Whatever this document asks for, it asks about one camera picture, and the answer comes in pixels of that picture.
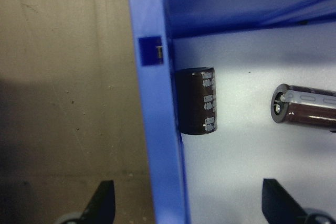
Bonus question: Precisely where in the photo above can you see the long black capacitor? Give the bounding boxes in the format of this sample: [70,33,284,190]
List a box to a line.
[270,83,336,132]

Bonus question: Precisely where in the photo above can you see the white foam pad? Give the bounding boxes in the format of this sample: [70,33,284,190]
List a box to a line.
[170,28,336,224]

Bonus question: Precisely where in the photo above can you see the blue bin with capacitors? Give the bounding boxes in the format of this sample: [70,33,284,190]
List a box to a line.
[125,0,336,224]

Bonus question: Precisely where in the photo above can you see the short black capacitor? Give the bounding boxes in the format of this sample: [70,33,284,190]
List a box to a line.
[174,67,219,136]

